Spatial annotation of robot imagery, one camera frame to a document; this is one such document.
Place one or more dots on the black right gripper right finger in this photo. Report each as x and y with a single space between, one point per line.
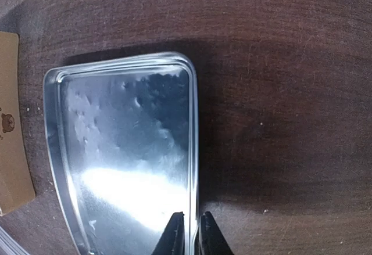
210 238

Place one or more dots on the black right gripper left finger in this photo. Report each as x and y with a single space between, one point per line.
172 239

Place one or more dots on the bear print tin lid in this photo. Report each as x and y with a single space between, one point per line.
122 138

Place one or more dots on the tan tin box base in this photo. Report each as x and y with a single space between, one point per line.
16 185

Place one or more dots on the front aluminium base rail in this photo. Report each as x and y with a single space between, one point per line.
9 246

